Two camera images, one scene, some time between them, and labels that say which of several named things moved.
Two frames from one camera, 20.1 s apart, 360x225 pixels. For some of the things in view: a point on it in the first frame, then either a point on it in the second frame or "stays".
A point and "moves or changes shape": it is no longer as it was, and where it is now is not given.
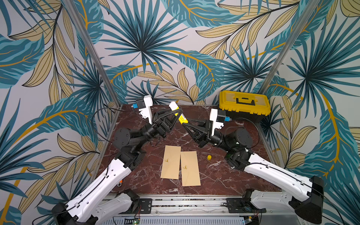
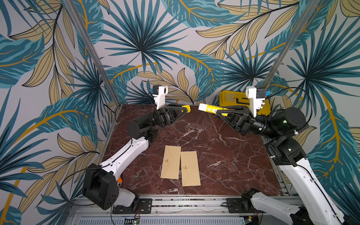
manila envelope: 190,170 stays
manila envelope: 170,168 stays
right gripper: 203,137 → 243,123
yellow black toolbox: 244,105 stays
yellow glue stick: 174,106 moves or changes shape
